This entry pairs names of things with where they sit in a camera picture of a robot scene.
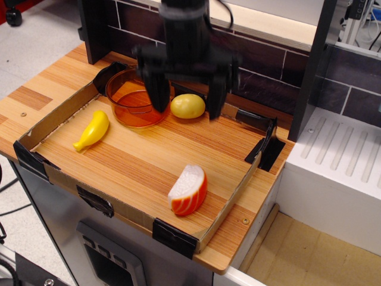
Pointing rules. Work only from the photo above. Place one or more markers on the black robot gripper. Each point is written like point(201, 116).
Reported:
point(188, 55)

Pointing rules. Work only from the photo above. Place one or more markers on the yellow toy banana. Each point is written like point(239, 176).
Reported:
point(94, 131)

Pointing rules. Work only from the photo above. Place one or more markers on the white orange salmon sushi toy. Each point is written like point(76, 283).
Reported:
point(189, 191)

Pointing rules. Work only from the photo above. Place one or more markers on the black vertical post left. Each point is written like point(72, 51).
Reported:
point(96, 19)

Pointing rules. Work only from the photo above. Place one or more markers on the orange transparent plastic pot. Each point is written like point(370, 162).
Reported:
point(130, 101)

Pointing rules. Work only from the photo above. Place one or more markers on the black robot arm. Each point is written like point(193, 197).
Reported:
point(172, 7)

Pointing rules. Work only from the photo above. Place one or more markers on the dark grey vertical post right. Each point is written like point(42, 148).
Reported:
point(326, 36)

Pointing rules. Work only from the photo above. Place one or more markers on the cardboard fence with black tape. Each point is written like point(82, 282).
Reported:
point(130, 171)

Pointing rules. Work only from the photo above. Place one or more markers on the yellow toy potato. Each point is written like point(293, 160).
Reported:
point(187, 106)

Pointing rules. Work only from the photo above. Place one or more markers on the toy oven front panel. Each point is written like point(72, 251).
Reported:
point(112, 264)

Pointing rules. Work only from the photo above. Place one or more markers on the white toy sink drainboard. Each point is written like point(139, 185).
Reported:
point(331, 179)

